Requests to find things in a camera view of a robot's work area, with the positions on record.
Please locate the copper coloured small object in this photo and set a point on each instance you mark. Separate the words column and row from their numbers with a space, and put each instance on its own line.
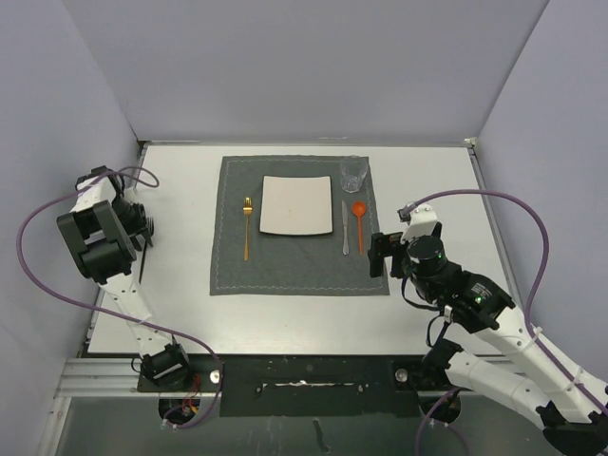
column 247, row 212

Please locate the clear drinking glass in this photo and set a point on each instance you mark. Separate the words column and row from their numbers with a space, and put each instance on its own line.
column 353, row 171

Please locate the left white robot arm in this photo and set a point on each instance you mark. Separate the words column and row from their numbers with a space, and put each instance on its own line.
column 106, row 234

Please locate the white rectangular plate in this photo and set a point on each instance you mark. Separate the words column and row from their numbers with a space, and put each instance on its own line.
column 296, row 207

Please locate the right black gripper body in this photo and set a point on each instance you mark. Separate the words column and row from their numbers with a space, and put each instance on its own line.
column 430, row 292

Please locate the grey cloth placemat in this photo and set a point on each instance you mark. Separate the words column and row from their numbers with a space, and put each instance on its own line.
column 283, row 265

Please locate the black metal fork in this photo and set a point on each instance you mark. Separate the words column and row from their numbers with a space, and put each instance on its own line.
column 142, row 263

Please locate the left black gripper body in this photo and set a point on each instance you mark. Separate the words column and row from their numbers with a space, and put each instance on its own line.
column 130, row 215

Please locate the orange plastic spoon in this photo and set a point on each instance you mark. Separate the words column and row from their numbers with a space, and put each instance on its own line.
column 359, row 210

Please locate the silver table knife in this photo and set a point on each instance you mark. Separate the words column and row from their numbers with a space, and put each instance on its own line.
column 345, row 228

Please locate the aluminium frame rail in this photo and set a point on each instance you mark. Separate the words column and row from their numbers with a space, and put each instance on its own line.
column 99, row 377

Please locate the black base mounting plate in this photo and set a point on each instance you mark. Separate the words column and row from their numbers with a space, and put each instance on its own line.
column 312, row 386

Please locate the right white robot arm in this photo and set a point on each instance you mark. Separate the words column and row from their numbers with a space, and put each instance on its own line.
column 565, row 402

